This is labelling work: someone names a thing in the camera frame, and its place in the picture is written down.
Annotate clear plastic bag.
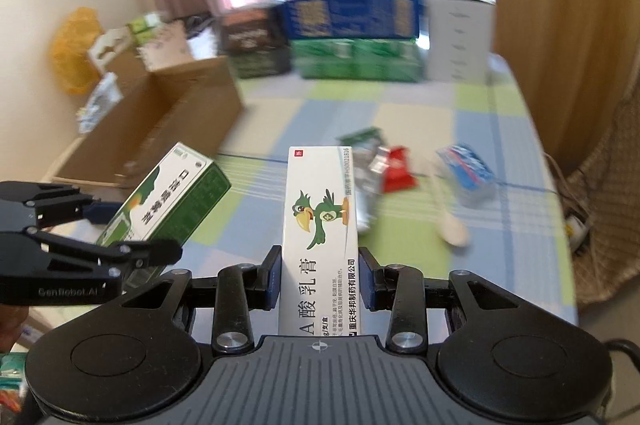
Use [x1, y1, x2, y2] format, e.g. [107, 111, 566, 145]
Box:
[79, 72, 124, 134]

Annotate white wooden chair back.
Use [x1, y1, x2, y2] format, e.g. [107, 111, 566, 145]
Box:
[87, 27, 134, 72]

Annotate stack of small green packs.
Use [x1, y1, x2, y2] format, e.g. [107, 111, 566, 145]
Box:
[127, 12, 169, 46]

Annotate white bird-print ointment box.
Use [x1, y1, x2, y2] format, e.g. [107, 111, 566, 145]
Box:
[277, 145, 361, 339]

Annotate silver foil packet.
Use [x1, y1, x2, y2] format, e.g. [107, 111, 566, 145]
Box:
[356, 145, 392, 234]

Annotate pale pink paper card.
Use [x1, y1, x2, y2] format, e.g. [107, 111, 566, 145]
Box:
[137, 22, 194, 71]

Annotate clear toothpick box blue label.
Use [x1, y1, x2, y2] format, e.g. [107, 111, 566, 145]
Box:
[435, 143, 497, 208]

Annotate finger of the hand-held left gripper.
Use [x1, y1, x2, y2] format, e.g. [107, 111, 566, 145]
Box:
[25, 189, 124, 229]
[27, 229, 184, 276]

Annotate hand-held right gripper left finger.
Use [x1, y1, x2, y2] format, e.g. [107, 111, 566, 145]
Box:
[120, 246, 282, 353]

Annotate plaid cloth desktop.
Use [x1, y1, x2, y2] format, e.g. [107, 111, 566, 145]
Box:
[30, 52, 581, 347]

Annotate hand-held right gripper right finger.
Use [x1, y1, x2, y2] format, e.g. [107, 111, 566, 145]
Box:
[359, 247, 526, 353]

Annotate brown cardboard box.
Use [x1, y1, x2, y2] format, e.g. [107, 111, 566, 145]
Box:
[42, 54, 244, 202]

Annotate tan curtain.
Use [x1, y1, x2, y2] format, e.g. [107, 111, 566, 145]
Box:
[492, 0, 640, 166]

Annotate yellow plastic bag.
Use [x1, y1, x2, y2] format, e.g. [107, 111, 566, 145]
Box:
[49, 7, 104, 96]

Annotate blue carton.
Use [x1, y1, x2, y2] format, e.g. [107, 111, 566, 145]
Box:
[277, 0, 424, 42]

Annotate red candy packet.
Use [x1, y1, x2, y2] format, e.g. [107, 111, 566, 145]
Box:
[382, 146, 419, 194]

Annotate tall white carton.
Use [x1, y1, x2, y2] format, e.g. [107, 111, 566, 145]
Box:
[424, 0, 496, 84]

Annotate brown dark stacked boxes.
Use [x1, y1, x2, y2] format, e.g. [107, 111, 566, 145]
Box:
[219, 7, 292, 79]

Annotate green medicine box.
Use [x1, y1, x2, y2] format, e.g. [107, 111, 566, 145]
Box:
[97, 142, 232, 287]

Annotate chair with quilted brown cover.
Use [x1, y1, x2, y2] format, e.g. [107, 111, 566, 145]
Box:
[564, 89, 640, 307]

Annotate green tissue multipack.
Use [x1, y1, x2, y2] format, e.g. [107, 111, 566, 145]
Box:
[292, 37, 426, 84]

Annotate white plastic spoon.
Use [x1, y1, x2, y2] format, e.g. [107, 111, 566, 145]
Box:
[428, 165, 471, 249]

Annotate white power strip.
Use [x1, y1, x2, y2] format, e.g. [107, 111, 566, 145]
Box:
[565, 214, 587, 252]

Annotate person's left hand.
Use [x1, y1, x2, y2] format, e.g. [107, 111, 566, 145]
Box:
[0, 305, 31, 354]

